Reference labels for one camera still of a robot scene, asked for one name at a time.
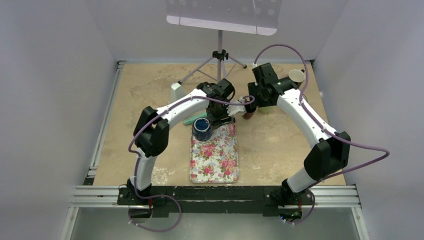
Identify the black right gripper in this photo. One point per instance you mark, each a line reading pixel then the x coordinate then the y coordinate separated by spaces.
pixel 252 88

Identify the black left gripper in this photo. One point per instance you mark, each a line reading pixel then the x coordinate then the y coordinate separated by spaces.
pixel 216 121

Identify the light green mug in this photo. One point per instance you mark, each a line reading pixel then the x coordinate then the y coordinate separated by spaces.
pixel 266 110

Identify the navy blue mug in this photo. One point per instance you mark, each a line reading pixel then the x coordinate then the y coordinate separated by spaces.
pixel 201 129

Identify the small brown mug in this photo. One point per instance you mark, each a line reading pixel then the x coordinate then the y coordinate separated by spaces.
pixel 248 115

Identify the cream beige mug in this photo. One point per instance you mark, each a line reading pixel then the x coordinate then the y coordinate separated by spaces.
pixel 298 76

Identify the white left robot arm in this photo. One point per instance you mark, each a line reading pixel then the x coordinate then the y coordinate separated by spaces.
pixel 151 134

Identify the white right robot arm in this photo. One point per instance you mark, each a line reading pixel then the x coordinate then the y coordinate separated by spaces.
pixel 329 149

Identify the teal cylindrical tube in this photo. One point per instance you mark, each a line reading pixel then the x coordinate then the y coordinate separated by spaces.
pixel 191 119

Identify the floral serving tray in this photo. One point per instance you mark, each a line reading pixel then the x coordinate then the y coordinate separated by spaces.
pixel 216 160

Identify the music stand with tripod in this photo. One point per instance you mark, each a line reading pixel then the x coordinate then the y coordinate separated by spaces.
pixel 255 17

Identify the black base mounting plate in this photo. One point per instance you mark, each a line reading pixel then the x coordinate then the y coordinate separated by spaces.
pixel 266 200

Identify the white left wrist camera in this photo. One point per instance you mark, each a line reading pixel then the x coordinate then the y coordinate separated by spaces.
pixel 238 106

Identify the aluminium frame rail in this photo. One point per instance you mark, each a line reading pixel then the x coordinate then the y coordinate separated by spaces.
pixel 270 148

